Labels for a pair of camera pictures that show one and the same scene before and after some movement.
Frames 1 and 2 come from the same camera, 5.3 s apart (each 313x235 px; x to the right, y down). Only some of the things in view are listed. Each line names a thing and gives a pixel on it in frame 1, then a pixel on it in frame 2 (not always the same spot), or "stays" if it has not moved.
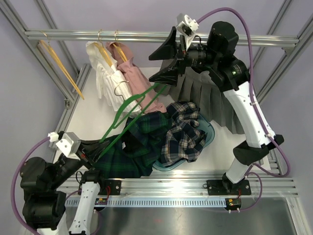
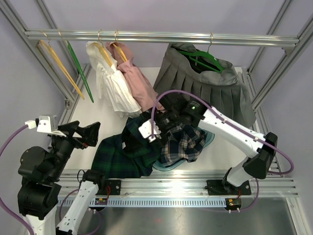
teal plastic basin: x=203 y=124 stays
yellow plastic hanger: x=51 y=52 stays
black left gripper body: x=84 y=156 to x=69 y=143
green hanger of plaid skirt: x=136 y=98 to x=79 y=66
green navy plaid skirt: x=135 y=154 stays
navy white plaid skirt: x=183 y=140 stays
